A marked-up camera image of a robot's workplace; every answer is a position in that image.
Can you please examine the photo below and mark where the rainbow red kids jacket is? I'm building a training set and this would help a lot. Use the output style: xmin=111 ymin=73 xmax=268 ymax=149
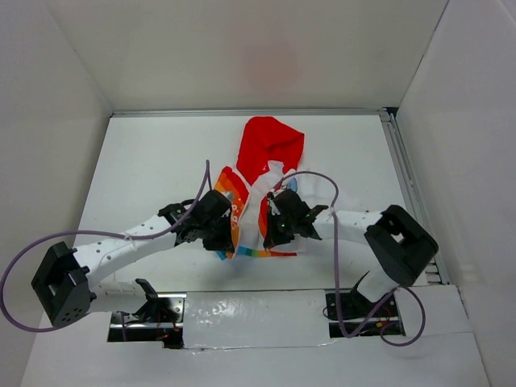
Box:
xmin=215 ymin=116 xmax=364 ymax=261

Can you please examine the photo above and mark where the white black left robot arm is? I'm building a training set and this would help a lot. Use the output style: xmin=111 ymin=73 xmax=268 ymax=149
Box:
xmin=31 ymin=189 xmax=234 ymax=328

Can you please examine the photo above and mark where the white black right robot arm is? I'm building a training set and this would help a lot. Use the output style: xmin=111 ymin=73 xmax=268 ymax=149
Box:
xmin=264 ymin=189 xmax=439 ymax=316

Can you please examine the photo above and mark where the white foil tape sheet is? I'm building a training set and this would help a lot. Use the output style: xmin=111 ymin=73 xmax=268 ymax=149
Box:
xmin=183 ymin=289 xmax=331 ymax=350

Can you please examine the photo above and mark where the metal base mounting plate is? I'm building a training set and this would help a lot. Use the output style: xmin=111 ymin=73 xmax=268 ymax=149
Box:
xmin=107 ymin=289 xmax=404 ymax=350

